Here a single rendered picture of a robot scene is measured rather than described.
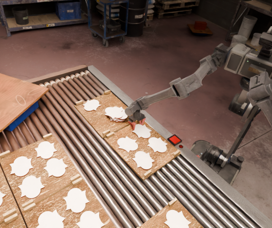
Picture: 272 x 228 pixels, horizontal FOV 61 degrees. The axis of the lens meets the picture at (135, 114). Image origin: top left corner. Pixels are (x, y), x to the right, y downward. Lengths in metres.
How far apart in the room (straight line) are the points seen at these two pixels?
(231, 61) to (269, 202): 1.71
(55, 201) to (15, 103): 0.80
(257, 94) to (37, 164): 1.27
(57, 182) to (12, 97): 0.77
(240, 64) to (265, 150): 1.90
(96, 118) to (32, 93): 0.51
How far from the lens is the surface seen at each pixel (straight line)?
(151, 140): 1.63
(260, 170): 3.13
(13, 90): 1.97
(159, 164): 1.52
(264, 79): 1.20
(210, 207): 1.48
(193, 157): 1.65
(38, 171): 1.52
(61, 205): 1.37
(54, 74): 2.25
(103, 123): 1.73
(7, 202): 1.46
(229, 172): 2.59
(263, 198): 2.91
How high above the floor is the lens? 2.14
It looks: 42 degrees down
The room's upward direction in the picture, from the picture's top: 7 degrees clockwise
